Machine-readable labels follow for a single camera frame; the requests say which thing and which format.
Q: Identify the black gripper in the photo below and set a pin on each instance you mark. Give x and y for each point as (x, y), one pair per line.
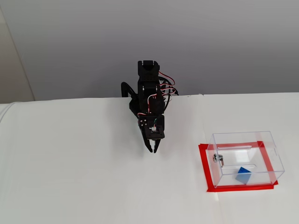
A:
(147, 140)

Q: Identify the blue lego brick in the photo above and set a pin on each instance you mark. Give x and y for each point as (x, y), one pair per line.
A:
(243, 176)

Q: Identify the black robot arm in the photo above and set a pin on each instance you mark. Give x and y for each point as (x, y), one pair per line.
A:
(147, 77)

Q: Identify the transparent plastic box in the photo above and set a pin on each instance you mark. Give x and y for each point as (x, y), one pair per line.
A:
(233, 137)

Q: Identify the black table clamp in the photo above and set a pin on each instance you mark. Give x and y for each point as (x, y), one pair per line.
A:
(125, 87)

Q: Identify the silver metal lock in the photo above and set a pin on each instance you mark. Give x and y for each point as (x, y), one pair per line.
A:
(218, 159)

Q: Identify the black wrist camera board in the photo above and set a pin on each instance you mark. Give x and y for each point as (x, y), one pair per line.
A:
(155, 133)

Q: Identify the red tape frame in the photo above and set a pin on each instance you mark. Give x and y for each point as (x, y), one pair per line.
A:
(203, 163)

